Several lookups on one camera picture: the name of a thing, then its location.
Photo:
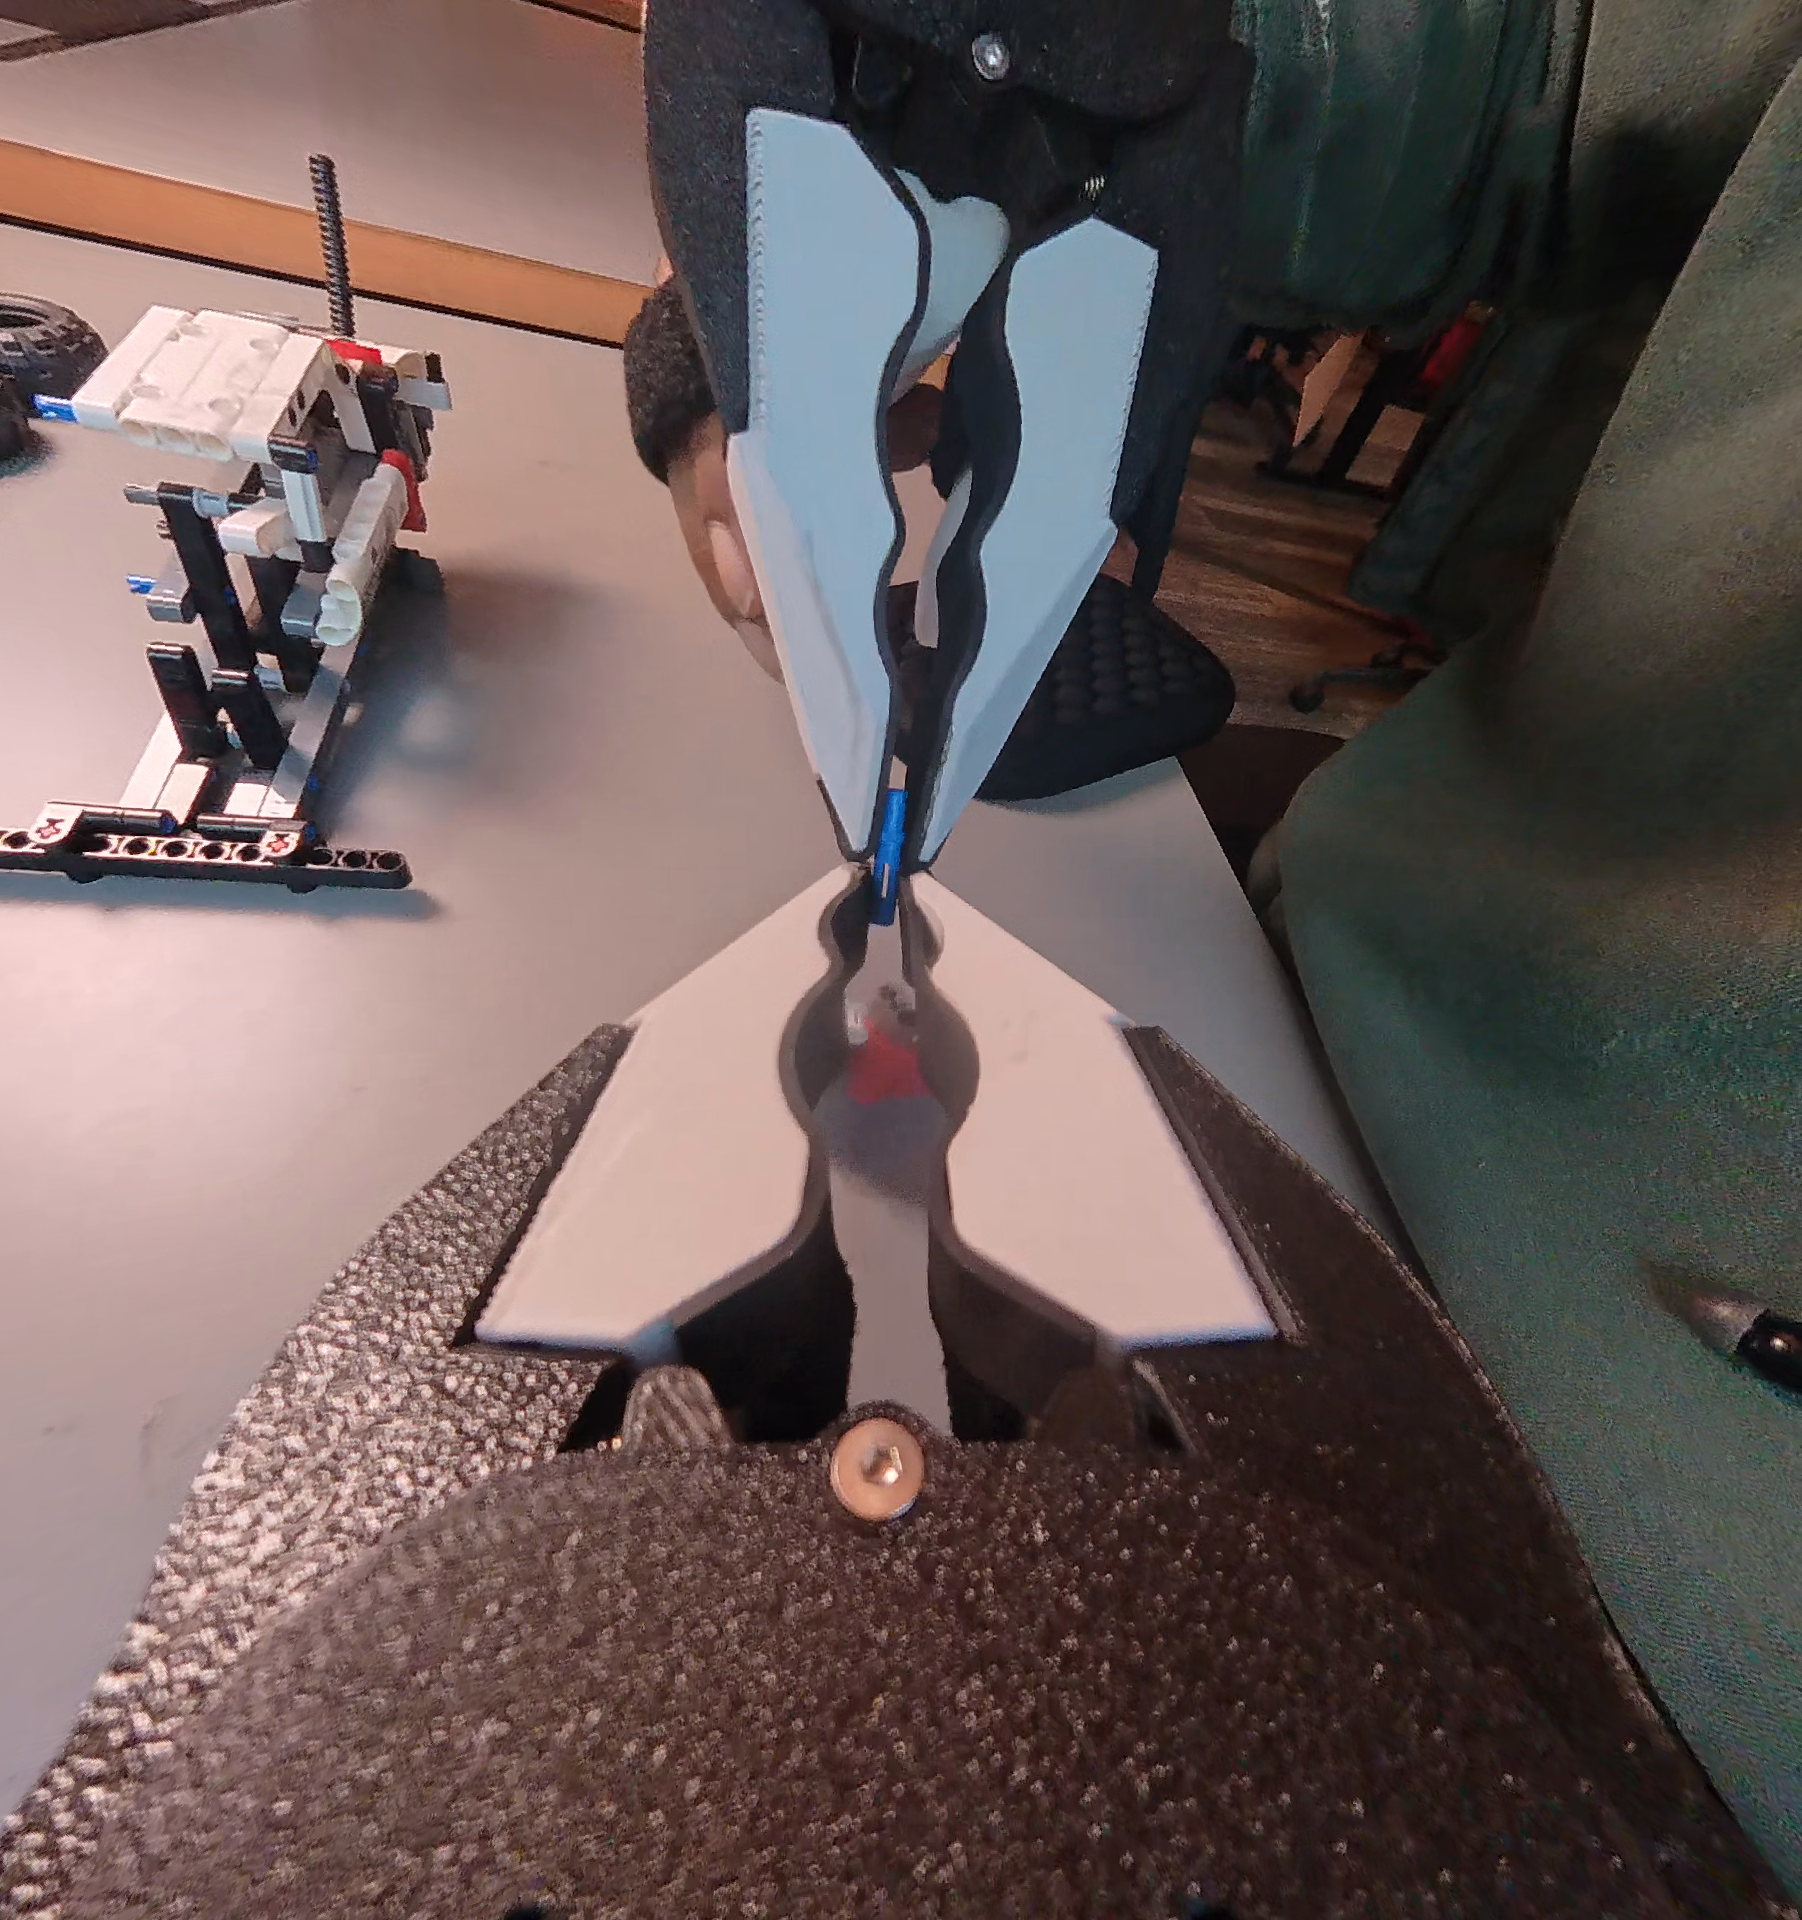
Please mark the person's green sweater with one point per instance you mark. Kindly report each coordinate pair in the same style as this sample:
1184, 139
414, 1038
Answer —
1623, 902

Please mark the grey desk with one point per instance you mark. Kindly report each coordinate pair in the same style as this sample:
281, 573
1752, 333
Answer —
240, 1051

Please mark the partly built toy brick vehicle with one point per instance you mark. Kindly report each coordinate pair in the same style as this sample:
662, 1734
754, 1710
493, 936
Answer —
240, 570

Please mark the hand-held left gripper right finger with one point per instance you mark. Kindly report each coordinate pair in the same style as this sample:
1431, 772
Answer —
1112, 1186

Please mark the blue toy pin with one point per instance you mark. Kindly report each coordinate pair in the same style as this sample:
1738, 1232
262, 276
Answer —
888, 835

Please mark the grey neighbouring table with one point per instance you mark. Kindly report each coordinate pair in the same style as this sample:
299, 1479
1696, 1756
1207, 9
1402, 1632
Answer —
240, 91

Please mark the thin black rod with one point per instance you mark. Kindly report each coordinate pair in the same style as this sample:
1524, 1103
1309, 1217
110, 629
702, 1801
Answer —
335, 240

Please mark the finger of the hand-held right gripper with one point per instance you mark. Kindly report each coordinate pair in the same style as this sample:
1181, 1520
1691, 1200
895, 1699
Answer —
1069, 451
812, 390

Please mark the person's right forearm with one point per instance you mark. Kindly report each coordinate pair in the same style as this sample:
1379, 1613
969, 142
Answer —
1412, 151

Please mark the black mesh office chair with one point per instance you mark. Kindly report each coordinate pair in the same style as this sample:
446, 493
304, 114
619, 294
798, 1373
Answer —
1129, 704

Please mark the wooden plank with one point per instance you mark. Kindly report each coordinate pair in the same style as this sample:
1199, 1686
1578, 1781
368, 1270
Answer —
302, 234

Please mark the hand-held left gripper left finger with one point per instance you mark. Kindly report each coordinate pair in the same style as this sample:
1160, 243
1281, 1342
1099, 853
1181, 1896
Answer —
648, 1186

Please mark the person's right hand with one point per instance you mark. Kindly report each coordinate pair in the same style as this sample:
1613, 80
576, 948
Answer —
691, 451

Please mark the red white black brick subassembly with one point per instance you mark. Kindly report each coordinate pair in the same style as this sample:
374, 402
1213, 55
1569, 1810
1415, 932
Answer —
893, 1055

